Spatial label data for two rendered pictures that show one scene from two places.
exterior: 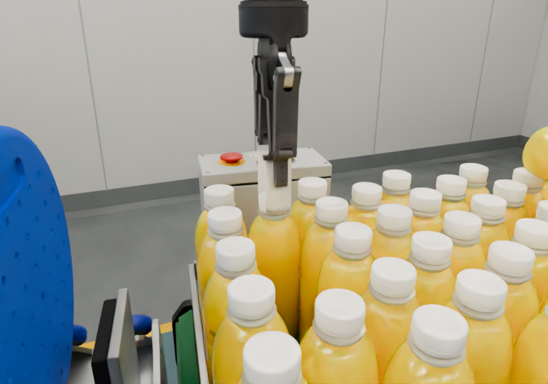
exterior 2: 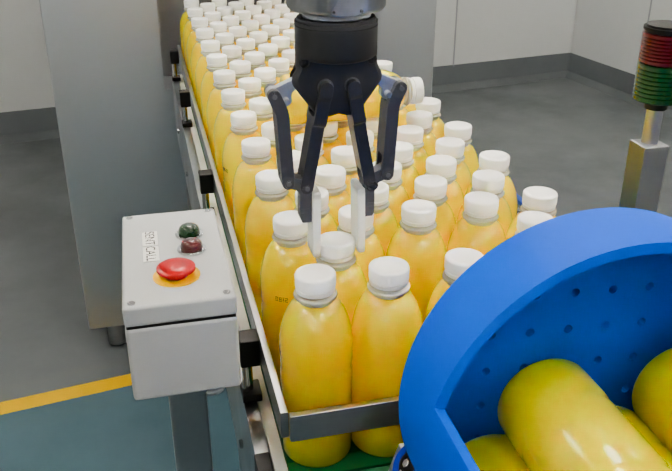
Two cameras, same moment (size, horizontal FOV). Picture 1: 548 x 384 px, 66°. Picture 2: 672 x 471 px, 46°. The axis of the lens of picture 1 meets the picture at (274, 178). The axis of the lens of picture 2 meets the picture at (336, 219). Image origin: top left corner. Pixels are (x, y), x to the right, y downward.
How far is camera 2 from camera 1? 0.89 m
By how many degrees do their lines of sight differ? 82
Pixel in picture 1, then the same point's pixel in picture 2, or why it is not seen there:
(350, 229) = (418, 207)
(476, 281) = (490, 176)
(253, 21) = (371, 42)
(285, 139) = (391, 154)
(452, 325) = (543, 190)
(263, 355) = not seen: hidden behind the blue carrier
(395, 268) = (482, 197)
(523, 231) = (405, 152)
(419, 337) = (551, 204)
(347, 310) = (543, 216)
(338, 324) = not seen: hidden behind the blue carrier
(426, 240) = (432, 182)
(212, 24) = not seen: outside the picture
